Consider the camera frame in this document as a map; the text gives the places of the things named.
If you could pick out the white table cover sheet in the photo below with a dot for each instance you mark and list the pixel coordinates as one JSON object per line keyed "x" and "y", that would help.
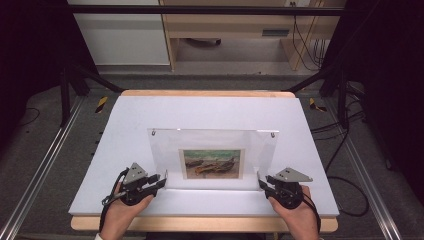
{"x": 206, "y": 113}

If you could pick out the black horizontal bar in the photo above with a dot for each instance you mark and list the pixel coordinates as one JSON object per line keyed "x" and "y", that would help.
{"x": 200, "y": 10}

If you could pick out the wooden table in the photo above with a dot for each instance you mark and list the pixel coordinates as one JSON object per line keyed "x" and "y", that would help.
{"x": 200, "y": 224}

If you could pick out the black metal stand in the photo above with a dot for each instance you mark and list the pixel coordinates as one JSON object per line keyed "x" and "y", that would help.
{"x": 341, "y": 100}
{"x": 65, "y": 100}

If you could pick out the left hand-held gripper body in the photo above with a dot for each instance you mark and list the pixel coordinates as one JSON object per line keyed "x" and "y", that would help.
{"x": 135, "y": 173}

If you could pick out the person's white left sleeve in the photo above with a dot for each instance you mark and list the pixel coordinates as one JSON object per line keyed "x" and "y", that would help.
{"x": 97, "y": 237}

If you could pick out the light wooden desk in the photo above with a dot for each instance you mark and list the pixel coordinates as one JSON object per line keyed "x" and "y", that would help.
{"x": 226, "y": 25}

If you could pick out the white cabinet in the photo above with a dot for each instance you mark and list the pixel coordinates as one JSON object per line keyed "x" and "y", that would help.
{"x": 123, "y": 40}

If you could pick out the aluminium floor rail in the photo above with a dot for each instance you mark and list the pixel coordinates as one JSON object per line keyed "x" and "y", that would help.
{"x": 363, "y": 173}
{"x": 50, "y": 156}

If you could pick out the person's right hand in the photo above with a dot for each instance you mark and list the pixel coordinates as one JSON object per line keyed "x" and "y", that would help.
{"x": 301, "y": 223}

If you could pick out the black curtain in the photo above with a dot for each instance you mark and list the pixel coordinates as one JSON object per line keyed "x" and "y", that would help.
{"x": 390, "y": 83}
{"x": 30, "y": 50}

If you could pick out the painting print of boats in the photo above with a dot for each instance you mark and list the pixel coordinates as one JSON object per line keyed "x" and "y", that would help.
{"x": 211, "y": 164}

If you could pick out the yellow black tape marker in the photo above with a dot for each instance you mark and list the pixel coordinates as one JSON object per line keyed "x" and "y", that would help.
{"x": 101, "y": 104}
{"x": 313, "y": 105}

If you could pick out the person's left hand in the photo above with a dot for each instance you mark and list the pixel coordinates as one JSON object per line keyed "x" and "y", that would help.
{"x": 118, "y": 220}

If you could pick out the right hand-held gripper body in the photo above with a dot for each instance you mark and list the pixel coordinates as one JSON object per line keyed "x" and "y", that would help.
{"x": 291, "y": 175}

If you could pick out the clear acrylic photo frame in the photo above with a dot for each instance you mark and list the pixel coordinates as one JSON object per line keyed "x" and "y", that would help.
{"x": 166, "y": 150}

